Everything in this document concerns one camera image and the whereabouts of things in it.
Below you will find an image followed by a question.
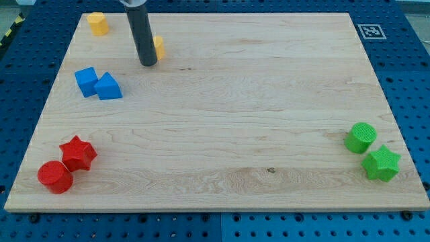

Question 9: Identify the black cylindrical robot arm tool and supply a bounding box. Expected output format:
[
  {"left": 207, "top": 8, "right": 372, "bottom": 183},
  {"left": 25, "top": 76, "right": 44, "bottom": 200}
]
[{"left": 120, "top": 0, "right": 157, "bottom": 67}]

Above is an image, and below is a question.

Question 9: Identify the yellow hexagon block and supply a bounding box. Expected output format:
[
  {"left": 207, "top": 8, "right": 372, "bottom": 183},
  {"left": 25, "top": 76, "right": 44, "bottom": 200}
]
[{"left": 87, "top": 12, "right": 110, "bottom": 36}]

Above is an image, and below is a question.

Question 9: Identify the wooden board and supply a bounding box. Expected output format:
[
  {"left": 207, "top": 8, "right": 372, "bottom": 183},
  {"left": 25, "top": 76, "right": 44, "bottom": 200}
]
[{"left": 5, "top": 13, "right": 429, "bottom": 213}]

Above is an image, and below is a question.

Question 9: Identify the yellow block behind tool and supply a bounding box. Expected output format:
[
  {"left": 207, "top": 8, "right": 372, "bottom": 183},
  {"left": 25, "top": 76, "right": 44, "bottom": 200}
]
[{"left": 153, "top": 36, "right": 165, "bottom": 61}]

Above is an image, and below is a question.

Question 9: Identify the blue triangle block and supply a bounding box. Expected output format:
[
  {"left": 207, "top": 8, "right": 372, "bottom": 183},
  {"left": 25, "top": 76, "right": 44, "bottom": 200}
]
[{"left": 94, "top": 72, "right": 123, "bottom": 100}]

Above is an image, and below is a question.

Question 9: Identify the blue cube block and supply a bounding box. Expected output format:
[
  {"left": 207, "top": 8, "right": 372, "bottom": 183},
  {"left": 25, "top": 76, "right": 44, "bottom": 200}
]
[{"left": 75, "top": 67, "right": 98, "bottom": 97}]

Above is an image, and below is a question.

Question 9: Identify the red star block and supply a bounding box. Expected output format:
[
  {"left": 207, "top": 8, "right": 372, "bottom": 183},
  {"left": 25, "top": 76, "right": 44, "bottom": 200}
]
[{"left": 59, "top": 135, "right": 97, "bottom": 172}]

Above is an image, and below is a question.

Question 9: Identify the green cylinder block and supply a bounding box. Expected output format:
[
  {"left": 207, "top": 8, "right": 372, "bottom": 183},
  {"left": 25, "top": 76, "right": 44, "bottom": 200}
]
[{"left": 344, "top": 122, "right": 377, "bottom": 154}]

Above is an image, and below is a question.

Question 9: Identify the red cylinder block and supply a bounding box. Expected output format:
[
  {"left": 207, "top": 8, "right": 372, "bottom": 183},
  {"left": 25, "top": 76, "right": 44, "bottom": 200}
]
[{"left": 37, "top": 161, "right": 73, "bottom": 194}]

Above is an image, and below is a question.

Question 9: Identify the green star block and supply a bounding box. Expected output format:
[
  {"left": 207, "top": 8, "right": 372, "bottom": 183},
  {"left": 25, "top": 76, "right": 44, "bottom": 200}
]
[{"left": 361, "top": 145, "right": 401, "bottom": 182}]

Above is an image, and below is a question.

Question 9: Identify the white fiducial marker tag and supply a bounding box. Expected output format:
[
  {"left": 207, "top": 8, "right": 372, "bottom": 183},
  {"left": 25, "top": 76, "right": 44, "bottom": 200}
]
[{"left": 357, "top": 24, "right": 386, "bottom": 40}]

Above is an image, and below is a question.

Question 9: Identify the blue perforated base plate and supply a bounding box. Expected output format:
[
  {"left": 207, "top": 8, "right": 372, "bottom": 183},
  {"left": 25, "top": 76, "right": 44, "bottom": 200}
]
[{"left": 1, "top": 1, "right": 429, "bottom": 241}]

